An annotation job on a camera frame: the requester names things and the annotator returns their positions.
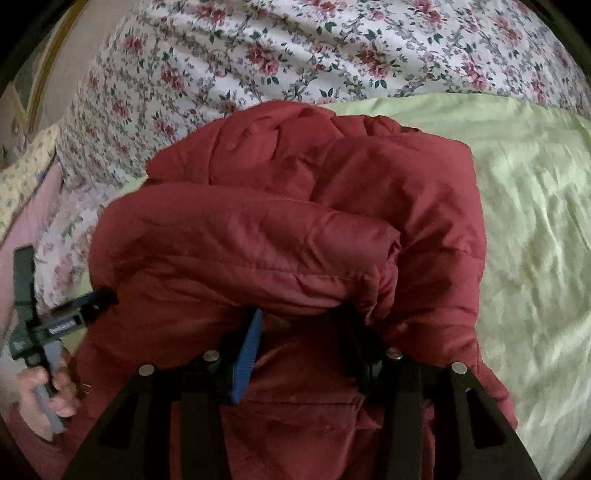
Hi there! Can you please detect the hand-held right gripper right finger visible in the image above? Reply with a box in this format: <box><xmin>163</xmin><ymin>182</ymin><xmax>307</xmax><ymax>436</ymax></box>
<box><xmin>342</xmin><ymin>305</ymin><xmax>527</xmax><ymax>480</ymax></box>

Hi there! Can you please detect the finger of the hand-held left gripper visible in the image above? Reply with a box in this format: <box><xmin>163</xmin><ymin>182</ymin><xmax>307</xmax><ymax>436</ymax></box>
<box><xmin>75</xmin><ymin>287</ymin><xmax>119</xmax><ymax>329</ymax></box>

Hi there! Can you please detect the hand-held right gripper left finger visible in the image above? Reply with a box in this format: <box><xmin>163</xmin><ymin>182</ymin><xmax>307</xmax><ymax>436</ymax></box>
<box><xmin>69</xmin><ymin>307</ymin><xmax>266</xmax><ymax>480</ymax></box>

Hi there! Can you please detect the red quilted comforter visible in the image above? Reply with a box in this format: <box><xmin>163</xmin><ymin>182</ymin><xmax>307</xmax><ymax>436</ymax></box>
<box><xmin>69</xmin><ymin>100</ymin><xmax>520</xmax><ymax>480</ymax></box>

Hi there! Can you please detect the person's left hand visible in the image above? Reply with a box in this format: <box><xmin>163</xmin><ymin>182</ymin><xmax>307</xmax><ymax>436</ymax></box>
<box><xmin>17</xmin><ymin>353</ymin><xmax>81</xmax><ymax>440</ymax></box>

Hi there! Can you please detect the large-flower floral pillow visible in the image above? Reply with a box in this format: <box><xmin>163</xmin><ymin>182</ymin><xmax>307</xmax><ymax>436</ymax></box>
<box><xmin>34</xmin><ymin>182</ymin><xmax>137</xmax><ymax>308</ymax></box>

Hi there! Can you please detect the pink pillow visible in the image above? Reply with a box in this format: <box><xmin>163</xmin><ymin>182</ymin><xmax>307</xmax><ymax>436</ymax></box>
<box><xmin>0</xmin><ymin>159</ymin><xmax>63</xmax><ymax>333</ymax></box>

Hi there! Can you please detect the yellow floral pillow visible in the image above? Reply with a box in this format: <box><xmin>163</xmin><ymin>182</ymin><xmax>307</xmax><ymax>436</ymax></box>
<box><xmin>0</xmin><ymin>124</ymin><xmax>61</xmax><ymax>241</ymax></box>

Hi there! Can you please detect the light green bed sheet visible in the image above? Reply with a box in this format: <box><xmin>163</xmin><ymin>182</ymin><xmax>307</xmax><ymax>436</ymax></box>
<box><xmin>318</xmin><ymin>95</ymin><xmax>591</xmax><ymax>462</ymax></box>

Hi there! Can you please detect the small-rose floral quilt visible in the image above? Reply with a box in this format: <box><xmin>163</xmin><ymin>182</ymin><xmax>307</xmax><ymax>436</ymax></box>
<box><xmin>54</xmin><ymin>0</ymin><xmax>591</xmax><ymax>190</ymax></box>

